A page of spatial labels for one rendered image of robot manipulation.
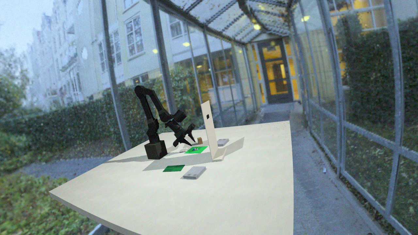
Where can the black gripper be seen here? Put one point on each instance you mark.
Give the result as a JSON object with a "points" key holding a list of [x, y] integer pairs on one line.
{"points": [[189, 132]]}

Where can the beige flat panel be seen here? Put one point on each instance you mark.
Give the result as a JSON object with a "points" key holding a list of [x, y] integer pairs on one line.
{"points": [[216, 153]]}

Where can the green square marking on table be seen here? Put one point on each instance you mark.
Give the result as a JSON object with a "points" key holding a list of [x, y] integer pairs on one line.
{"points": [[200, 149]]}

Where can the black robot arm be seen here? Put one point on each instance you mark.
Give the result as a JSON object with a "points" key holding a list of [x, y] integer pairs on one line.
{"points": [[153, 124]]}

